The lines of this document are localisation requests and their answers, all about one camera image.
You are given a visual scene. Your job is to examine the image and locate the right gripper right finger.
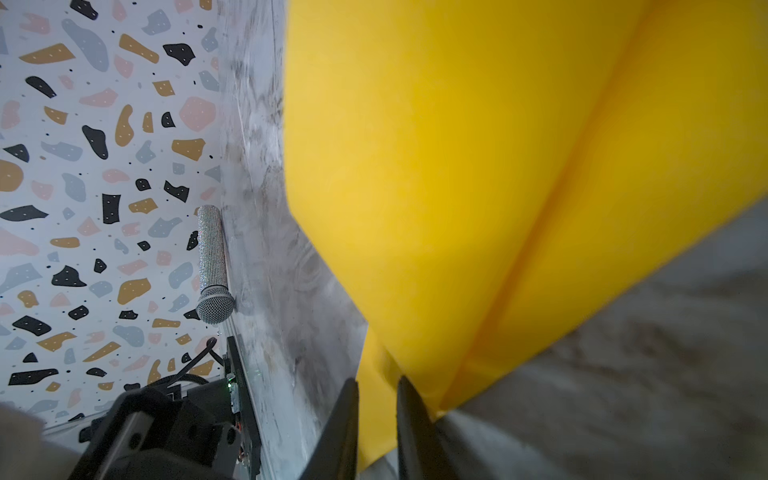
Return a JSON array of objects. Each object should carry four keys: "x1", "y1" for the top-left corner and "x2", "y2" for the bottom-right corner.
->
[{"x1": 396, "y1": 376, "x2": 458, "y2": 480}]

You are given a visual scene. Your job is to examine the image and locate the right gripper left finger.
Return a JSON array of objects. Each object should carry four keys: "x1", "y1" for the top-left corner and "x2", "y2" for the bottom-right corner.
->
[{"x1": 300, "y1": 378, "x2": 359, "y2": 480}]

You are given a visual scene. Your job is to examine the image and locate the yellow square paper sheet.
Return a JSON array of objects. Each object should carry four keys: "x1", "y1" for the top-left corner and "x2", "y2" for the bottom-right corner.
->
[{"x1": 283, "y1": 1, "x2": 767, "y2": 468}]

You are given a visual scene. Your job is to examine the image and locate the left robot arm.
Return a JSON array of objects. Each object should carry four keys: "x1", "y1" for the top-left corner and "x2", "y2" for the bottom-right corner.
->
[{"x1": 1, "y1": 387, "x2": 242, "y2": 479}]

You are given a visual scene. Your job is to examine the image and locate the glitter microphone left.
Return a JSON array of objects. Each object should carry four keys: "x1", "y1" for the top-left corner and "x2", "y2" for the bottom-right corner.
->
[{"x1": 196, "y1": 205, "x2": 235, "y2": 325}]

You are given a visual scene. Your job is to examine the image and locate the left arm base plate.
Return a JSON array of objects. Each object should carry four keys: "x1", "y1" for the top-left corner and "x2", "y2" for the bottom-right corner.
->
[{"x1": 225, "y1": 335, "x2": 262, "y2": 479}]

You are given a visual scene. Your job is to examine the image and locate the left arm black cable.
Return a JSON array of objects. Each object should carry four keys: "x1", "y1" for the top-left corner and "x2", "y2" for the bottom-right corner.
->
[{"x1": 161, "y1": 337, "x2": 226, "y2": 391}]

